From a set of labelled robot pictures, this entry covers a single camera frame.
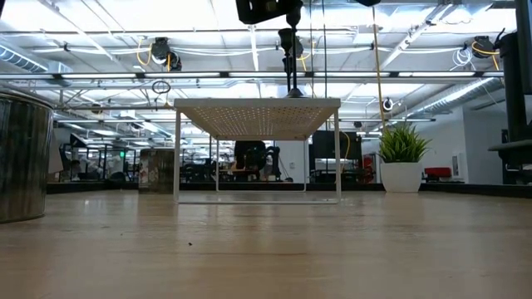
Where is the green plant in white pot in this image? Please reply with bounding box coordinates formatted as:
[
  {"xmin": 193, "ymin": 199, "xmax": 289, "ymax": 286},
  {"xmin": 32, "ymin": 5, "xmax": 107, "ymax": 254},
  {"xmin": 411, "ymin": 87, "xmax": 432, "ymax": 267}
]
[{"xmin": 377, "ymin": 122, "xmax": 432, "ymax": 194}]

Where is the black background robot station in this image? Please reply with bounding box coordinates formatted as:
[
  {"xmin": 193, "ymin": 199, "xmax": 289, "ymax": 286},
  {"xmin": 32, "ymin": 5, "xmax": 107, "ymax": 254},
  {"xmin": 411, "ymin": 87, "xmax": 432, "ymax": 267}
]
[{"xmin": 234, "ymin": 140, "xmax": 284, "ymax": 183}]

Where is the white perforated metal shelf riser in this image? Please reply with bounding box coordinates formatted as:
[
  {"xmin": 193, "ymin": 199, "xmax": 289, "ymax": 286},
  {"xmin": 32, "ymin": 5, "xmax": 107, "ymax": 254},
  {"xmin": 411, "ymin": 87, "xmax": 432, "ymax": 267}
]
[{"xmin": 173, "ymin": 97, "xmax": 342, "ymax": 205}]

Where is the red bench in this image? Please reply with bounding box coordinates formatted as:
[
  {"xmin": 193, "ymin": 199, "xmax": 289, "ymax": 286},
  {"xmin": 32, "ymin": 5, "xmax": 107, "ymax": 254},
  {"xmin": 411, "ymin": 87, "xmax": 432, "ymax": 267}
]
[{"xmin": 423, "ymin": 167, "xmax": 453, "ymax": 180}]

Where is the silver ventilation duct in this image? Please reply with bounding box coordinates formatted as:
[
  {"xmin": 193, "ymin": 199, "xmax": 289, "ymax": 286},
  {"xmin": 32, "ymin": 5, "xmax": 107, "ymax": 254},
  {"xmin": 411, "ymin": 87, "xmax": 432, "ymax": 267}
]
[
  {"xmin": 0, "ymin": 43, "xmax": 74, "ymax": 76},
  {"xmin": 409, "ymin": 77, "xmax": 506, "ymax": 120}
]

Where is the black aluminium table frame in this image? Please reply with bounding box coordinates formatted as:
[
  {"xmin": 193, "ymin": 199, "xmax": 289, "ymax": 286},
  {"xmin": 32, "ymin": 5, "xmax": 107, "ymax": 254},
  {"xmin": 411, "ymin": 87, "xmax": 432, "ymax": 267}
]
[{"xmin": 45, "ymin": 181, "xmax": 532, "ymax": 199}]

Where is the black candlestick holder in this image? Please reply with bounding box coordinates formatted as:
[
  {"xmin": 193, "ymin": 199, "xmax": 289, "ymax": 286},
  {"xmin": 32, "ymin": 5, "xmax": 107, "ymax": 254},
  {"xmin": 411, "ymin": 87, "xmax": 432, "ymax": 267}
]
[
  {"xmin": 277, "ymin": 27, "xmax": 298, "ymax": 96},
  {"xmin": 281, "ymin": 55, "xmax": 294, "ymax": 95},
  {"xmin": 283, "ymin": 2, "xmax": 308, "ymax": 100}
]

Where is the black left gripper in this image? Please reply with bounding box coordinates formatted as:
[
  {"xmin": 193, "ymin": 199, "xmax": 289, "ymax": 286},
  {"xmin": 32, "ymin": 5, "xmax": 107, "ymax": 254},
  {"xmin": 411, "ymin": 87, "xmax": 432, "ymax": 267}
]
[{"xmin": 235, "ymin": 0, "xmax": 304, "ymax": 25}]

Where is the black background screen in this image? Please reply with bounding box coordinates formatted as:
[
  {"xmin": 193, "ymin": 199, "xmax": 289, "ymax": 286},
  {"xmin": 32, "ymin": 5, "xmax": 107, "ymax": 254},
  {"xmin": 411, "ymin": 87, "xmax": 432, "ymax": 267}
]
[{"xmin": 312, "ymin": 130, "xmax": 363, "ymax": 161}]

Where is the long ceiling light strip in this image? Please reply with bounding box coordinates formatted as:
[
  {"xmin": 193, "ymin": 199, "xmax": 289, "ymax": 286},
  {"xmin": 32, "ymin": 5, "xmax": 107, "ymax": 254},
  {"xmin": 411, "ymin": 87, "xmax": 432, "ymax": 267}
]
[{"xmin": 0, "ymin": 70, "xmax": 505, "ymax": 82}]

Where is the black ceiling cable reel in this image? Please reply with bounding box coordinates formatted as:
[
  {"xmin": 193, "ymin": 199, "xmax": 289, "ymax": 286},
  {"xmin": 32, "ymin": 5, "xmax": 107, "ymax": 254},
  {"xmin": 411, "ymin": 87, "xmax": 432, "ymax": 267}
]
[
  {"xmin": 471, "ymin": 35, "xmax": 500, "ymax": 59},
  {"xmin": 149, "ymin": 36, "xmax": 184, "ymax": 72}
]

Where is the yellow extension cable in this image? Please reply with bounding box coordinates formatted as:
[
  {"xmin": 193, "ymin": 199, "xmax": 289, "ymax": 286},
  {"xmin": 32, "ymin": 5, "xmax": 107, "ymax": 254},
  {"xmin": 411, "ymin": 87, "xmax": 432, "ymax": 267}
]
[{"xmin": 371, "ymin": 0, "xmax": 388, "ymax": 135}]

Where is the silver cylindrical candle holder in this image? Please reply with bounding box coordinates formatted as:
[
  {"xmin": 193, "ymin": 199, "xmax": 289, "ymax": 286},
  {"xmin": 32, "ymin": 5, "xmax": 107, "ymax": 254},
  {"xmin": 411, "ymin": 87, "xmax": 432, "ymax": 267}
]
[
  {"xmin": 0, "ymin": 91, "xmax": 55, "ymax": 224},
  {"xmin": 138, "ymin": 148, "xmax": 176, "ymax": 195}
]

